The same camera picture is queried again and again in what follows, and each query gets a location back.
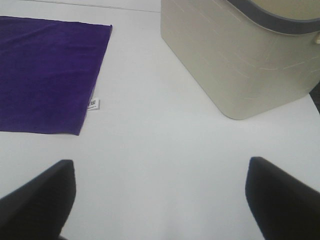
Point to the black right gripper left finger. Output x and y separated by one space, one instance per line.
39 209

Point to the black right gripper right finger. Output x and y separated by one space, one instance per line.
283 207

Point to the purple towel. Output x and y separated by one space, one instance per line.
48 72

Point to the white towel label tag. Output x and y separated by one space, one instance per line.
94 104

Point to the beige fabric storage bin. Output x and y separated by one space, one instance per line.
249 56

